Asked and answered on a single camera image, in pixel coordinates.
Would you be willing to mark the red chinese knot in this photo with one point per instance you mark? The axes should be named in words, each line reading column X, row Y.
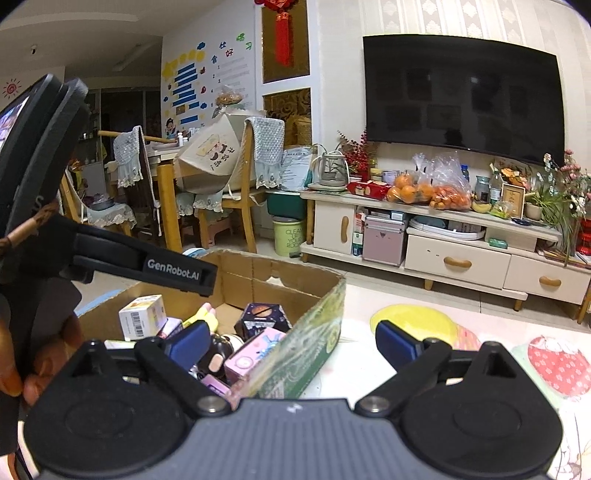
column 283, row 29

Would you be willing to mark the bag of oranges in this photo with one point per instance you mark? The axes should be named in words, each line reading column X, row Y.
column 414, row 187

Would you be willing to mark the white orange medicine box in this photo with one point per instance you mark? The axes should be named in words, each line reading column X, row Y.
column 143, row 317

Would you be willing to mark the wooden chair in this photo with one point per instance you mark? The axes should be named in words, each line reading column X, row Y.
column 240, row 194

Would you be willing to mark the pink patterned box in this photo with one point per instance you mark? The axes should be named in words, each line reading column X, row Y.
column 215, row 385

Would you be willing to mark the green trash bin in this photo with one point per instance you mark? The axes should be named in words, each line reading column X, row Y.
column 288, row 234

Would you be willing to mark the left hand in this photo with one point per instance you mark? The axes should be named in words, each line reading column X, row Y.
column 49, row 359

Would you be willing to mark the bag of tangerines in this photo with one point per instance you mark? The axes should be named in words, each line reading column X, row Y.
column 451, row 190

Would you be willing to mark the canvas tote bag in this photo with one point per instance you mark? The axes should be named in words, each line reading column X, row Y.
column 206, row 162

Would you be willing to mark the cream tv cabinet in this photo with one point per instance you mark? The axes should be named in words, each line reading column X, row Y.
column 465, row 249

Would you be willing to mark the tall pink blind box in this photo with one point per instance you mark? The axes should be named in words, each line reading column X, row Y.
column 240, row 363

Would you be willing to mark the nezha doll figure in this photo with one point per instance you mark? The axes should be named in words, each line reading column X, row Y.
column 222, row 347

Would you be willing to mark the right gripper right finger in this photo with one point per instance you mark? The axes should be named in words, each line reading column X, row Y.
column 418, row 364

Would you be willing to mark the pink storage box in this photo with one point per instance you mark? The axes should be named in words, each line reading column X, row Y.
column 384, row 240

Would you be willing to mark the black television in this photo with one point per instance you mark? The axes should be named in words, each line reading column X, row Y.
column 478, row 95

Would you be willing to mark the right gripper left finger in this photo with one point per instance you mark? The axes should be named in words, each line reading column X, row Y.
column 167, row 362

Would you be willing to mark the green milk cardboard carton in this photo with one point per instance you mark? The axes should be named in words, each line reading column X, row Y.
column 288, row 315

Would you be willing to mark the space pattern puzzle cube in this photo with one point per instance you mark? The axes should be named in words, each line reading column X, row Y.
column 258, row 316

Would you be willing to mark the red vase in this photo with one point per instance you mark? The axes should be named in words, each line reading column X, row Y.
column 584, row 243

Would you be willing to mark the yellow pink toy gun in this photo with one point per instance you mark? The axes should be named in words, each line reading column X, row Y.
column 206, row 313

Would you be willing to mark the framed certificate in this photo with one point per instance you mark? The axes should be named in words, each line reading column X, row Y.
column 514, row 198

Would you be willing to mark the potted flower plant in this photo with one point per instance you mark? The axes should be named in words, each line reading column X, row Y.
column 563, row 194

